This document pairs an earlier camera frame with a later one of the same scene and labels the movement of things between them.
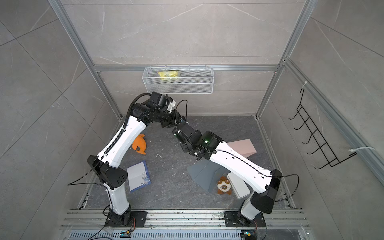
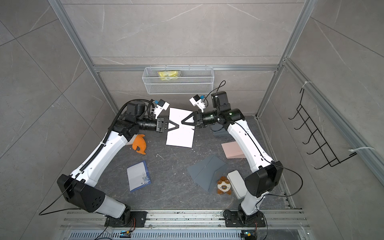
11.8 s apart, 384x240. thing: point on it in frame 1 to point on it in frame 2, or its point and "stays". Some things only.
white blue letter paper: (138, 176) stays
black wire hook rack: (332, 160) stays
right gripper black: (184, 148) to (198, 120)
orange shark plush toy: (140, 141) stays
